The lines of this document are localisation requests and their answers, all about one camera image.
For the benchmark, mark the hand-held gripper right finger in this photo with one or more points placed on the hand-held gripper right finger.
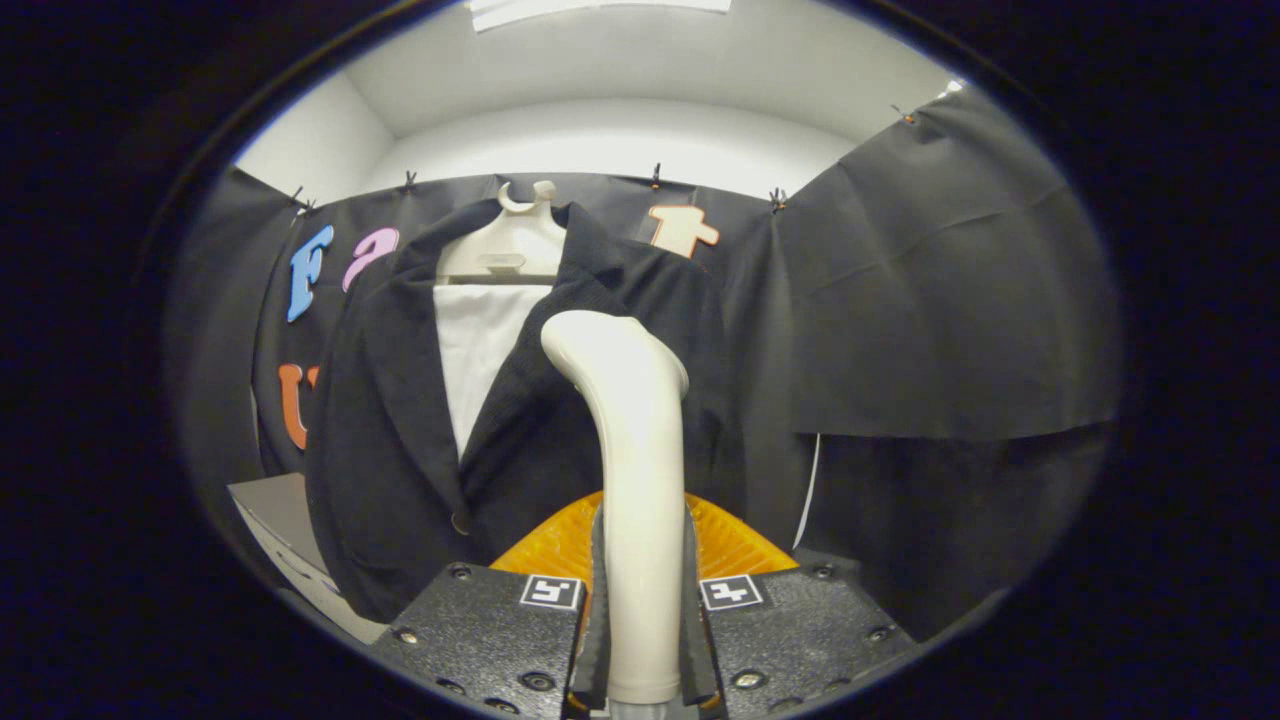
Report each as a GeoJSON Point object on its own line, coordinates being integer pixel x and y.
{"type": "Point", "coordinates": [790, 620]}

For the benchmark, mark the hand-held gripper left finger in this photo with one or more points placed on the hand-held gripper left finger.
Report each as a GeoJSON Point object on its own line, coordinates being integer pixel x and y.
{"type": "Point", "coordinates": [480, 630]}

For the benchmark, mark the black suit jacket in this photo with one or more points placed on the black suit jacket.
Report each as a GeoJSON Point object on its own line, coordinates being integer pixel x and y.
{"type": "Point", "coordinates": [390, 480]}

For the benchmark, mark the white garment steamer head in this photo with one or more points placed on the white garment steamer head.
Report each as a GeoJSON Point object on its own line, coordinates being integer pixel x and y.
{"type": "Point", "coordinates": [640, 480]}

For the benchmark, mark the grey cabinet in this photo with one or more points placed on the grey cabinet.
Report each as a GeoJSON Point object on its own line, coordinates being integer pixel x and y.
{"type": "Point", "coordinates": [280, 520]}

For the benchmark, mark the black backdrop cloth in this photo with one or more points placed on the black backdrop cloth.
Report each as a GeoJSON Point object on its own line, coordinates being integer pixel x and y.
{"type": "Point", "coordinates": [950, 300]}

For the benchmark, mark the white plastic hanger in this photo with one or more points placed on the white plastic hanger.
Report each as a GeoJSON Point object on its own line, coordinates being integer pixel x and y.
{"type": "Point", "coordinates": [510, 245]}

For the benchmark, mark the row of black cloth clips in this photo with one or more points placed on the row of black cloth clips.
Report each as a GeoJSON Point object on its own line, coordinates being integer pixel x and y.
{"type": "Point", "coordinates": [778, 199]}

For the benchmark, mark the long ceiling light panel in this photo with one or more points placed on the long ceiling light panel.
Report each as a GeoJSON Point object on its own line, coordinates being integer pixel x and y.
{"type": "Point", "coordinates": [600, 8]}

